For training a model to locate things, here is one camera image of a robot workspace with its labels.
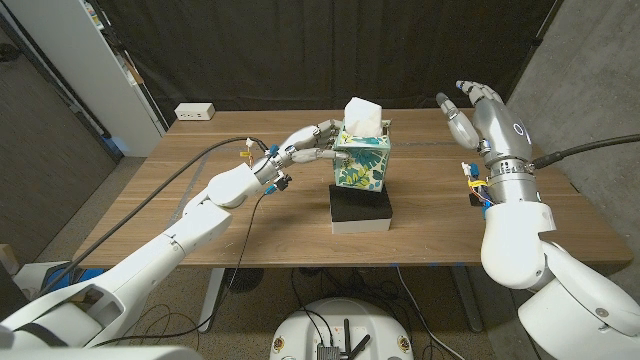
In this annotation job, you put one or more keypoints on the blue and white floor device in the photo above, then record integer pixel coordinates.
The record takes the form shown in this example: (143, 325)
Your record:
(90, 274)

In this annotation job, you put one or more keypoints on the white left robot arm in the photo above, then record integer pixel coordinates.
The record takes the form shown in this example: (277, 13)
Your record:
(150, 265)

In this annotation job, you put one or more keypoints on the black radio unit with antennas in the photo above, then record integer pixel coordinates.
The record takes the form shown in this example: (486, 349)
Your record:
(330, 352)

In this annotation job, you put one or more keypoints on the black round floor stand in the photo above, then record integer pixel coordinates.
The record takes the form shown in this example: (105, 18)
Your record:
(243, 280)

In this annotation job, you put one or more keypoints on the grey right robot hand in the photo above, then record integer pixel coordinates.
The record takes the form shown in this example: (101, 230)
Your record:
(500, 130)

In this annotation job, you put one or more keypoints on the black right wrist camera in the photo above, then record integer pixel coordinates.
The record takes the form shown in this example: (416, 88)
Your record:
(476, 199)

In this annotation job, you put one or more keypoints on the white power outlet box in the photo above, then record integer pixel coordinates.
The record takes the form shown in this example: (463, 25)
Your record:
(194, 111)

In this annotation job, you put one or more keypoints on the black curtain backdrop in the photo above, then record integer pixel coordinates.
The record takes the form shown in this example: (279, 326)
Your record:
(325, 50)

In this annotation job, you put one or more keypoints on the blue wrist plug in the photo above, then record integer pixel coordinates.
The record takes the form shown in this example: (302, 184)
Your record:
(270, 189)
(484, 210)

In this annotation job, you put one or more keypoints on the blue right wrist plug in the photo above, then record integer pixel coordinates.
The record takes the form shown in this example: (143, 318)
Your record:
(484, 210)

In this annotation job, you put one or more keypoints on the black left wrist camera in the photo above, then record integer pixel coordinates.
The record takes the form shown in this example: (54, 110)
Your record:
(282, 181)

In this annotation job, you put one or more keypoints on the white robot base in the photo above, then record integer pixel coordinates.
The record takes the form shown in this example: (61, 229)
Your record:
(300, 335)

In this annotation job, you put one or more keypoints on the grey table leg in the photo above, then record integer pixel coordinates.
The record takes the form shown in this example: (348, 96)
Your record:
(467, 300)

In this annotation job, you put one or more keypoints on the white cabinet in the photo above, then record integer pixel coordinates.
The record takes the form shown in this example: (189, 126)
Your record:
(85, 65)

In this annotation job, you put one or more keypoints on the blue left wrist plug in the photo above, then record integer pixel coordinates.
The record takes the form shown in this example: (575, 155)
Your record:
(270, 189)

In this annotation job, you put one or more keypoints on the black backdrop pole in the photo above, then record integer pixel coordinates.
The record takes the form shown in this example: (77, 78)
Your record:
(536, 42)

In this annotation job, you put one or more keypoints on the black box with white base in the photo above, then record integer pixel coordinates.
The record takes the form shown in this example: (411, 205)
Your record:
(360, 207)

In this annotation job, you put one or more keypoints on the white tissue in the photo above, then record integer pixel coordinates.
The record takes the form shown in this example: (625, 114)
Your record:
(362, 116)

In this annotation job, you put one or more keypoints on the teal floral tissue box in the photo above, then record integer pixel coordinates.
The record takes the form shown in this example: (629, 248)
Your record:
(362, 170)

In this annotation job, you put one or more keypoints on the cardboard box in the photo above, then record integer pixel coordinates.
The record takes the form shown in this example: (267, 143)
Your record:
(7, 255)

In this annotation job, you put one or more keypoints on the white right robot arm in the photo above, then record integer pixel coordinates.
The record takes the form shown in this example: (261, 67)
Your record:
(515, 240)

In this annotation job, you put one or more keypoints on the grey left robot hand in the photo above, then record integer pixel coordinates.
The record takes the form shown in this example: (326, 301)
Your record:
(300, 142)

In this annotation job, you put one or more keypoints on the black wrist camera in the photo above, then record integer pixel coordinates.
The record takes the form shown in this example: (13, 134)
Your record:
(476, 199)
(282, 181)

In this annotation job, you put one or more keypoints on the white table leg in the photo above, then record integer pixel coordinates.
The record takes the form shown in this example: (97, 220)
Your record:
(212, 295)

